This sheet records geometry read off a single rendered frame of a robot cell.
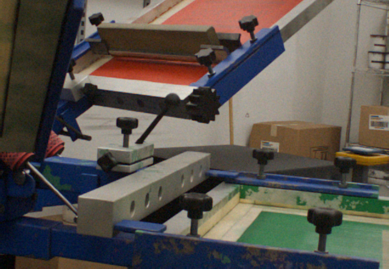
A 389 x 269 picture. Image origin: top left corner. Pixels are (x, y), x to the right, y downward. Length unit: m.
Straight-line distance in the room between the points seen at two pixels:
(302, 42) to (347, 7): 0.49
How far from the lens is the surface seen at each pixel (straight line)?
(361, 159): 2.47
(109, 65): 2.07
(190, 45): 1.83
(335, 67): 6.07
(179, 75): 1.85
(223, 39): 1.80
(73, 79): 1.73
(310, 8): 1.94
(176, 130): 4.87
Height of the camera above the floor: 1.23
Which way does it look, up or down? 5 degrees down
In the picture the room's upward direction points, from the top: 4 degrees clockwise
